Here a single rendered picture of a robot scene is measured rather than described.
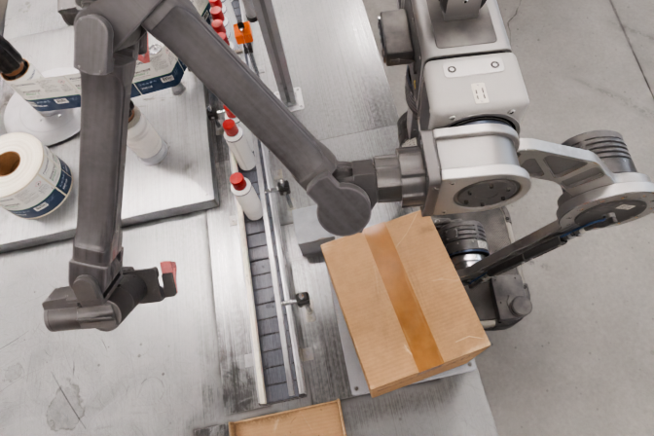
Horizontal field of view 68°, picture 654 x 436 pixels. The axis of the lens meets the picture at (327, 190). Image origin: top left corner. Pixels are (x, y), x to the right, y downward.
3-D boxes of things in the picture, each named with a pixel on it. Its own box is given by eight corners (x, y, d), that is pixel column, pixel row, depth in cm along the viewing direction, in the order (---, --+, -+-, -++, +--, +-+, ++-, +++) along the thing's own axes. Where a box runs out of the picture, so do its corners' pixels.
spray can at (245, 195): (244, 205, 135) (224, 170, 116) (263, 201, 135) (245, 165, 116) (247, 223, 133) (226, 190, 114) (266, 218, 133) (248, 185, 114)
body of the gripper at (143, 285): (104, 271, 90) (84, 287, 83) (158, 265, 90) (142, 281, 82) (113, 303, 92) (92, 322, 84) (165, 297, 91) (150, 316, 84)
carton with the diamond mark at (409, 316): (330, 279, 127) (319, 243, 102) (417, 248, 128) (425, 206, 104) (372, 398, 113) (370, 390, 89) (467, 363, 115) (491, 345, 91)
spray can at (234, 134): (237, 158, 142) (217, 117, 124) (255, 154, 142) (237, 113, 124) (239, 172, 140) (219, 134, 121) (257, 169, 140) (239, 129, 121)
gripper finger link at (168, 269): (148, 251, 98) (127, 270, 89) (182, 247, 97) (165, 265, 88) (155, 282, 99) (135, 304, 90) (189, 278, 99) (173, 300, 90)
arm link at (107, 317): (122, 333, 78) (114, 300, 77) (80, 337, 79) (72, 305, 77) (139, 312, 85) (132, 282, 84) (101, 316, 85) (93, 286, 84)
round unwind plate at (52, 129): (11, 80, 163) (9, 78, 162) (100, 61, 163) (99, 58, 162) (1, 158, 150) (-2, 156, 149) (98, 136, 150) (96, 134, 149)
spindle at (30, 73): (38, 96, 158) (-27, 32, 132) (65, 90, 158) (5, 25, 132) (36, 119, 154) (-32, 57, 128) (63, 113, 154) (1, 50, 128)
